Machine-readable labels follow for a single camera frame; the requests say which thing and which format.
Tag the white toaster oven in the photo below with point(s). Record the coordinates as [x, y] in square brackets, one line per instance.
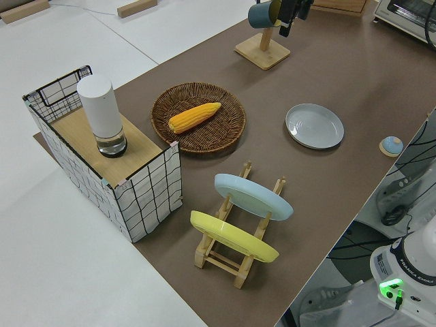
[402, 15]

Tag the wooden mug tree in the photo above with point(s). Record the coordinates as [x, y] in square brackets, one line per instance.
[262, 54]

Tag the round wicker basket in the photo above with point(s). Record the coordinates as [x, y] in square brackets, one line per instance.
[211, 138]

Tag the yellow plate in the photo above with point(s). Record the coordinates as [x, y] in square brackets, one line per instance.
[231, 235]

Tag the light blue plate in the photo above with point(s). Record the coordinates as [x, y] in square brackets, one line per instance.
[252, 197]

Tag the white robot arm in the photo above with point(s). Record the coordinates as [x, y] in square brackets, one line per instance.
[408, 272]

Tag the wooden dish rack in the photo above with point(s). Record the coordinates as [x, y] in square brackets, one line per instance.
[221, 263]

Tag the blue dome bell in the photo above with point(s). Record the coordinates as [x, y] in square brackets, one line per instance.
[391, 145]

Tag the wooden block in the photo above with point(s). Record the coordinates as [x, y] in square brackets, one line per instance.
[136, 8]
[24, 10]

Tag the large wooden box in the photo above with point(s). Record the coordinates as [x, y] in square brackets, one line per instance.
[340, 5]

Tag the gray ceramic plate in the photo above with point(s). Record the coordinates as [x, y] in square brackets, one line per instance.
[313, 126]

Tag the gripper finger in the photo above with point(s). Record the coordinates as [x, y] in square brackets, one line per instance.
[304, 8]
[287, 17]

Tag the dark blue mug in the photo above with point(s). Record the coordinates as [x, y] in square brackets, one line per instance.
[259, 17]

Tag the yellow corn cob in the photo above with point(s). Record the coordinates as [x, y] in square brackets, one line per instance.
[194, 117]

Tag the brown table mat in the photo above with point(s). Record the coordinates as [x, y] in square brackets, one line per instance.
[306, 85]

